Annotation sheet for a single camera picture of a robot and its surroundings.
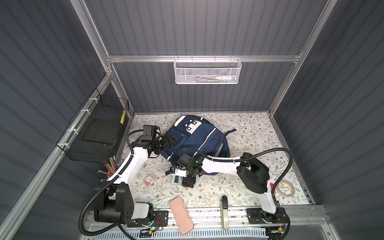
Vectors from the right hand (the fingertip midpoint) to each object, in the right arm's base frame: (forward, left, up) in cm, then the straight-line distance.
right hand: (187, 178), depth 88 cm
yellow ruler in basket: (+25, +35, +28) cm, 51 cm away
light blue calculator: (-2, +5, +3) cm, 6 cm away
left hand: (+15, +9, +16) cm, 23 cm away
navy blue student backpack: (+22, -5, +14) cm, 27 cm away
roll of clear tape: (-10, -53, +1) cm, 53 cm away
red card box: (-4, -48, 0) cm, 49 cm away
